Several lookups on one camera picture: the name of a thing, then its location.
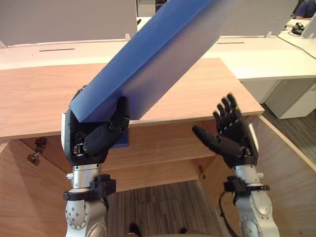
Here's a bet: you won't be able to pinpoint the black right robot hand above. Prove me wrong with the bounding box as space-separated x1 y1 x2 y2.
192 93 259 169

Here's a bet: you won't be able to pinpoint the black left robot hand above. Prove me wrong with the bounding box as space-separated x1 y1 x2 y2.
61 85 131 166

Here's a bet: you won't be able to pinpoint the metal door hinge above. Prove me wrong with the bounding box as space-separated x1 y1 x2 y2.
26 137 48 166
197 165 207 180

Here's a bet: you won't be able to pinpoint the wooden cabinet shelf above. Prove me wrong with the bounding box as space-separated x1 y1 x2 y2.
100 150 218 172

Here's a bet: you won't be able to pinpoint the wooden cabinet door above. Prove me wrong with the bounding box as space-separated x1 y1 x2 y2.
197 114 316 237
0 139 75 237

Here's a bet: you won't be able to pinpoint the wooden office cabinet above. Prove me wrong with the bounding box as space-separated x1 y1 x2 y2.
0 58 265 193

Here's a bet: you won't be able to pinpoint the long white desk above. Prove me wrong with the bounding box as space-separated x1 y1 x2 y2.
0 35 316 81

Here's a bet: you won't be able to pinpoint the grey desk partition screen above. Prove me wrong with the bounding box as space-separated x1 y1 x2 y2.
219 0 299 37
0 0 138 47

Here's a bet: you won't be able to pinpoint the black headphones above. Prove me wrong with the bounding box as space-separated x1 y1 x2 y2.
291 22 305 36

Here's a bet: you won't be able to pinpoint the person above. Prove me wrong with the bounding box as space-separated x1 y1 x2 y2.
294 0 316 20

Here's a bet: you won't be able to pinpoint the white drawer pedestal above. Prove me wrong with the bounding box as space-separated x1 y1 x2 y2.
263 79 316 120

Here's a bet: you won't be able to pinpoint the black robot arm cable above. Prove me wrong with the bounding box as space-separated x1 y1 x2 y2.
219 191 238 237

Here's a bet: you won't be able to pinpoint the black desk cable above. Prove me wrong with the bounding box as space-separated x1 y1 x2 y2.
276 31 316 60

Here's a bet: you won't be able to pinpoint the white desk with cable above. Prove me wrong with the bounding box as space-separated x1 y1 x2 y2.
276 18 316 60

